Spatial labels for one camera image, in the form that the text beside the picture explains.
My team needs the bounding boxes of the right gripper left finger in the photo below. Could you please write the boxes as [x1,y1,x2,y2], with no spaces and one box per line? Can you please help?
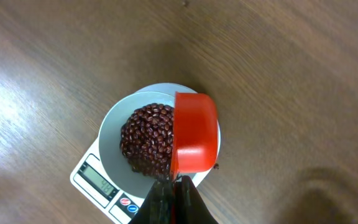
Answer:
[129,180,175,224]

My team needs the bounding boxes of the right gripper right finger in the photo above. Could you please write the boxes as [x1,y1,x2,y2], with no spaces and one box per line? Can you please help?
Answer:
[174,175,218,224]

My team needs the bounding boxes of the orange plastic measuring scoop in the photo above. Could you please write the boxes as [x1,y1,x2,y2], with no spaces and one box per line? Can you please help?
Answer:
[170,92,219,223]

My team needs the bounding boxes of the red adzuki beans in bowl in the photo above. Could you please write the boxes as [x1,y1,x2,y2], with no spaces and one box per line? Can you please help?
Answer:
[119,103,174,180]

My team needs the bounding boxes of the white digital kitchen scale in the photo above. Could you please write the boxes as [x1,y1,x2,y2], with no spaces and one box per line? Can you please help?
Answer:
[70,83,217,223]

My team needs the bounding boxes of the white round bowl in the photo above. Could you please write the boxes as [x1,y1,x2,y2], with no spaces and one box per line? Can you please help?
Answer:
[98,91,221,198]

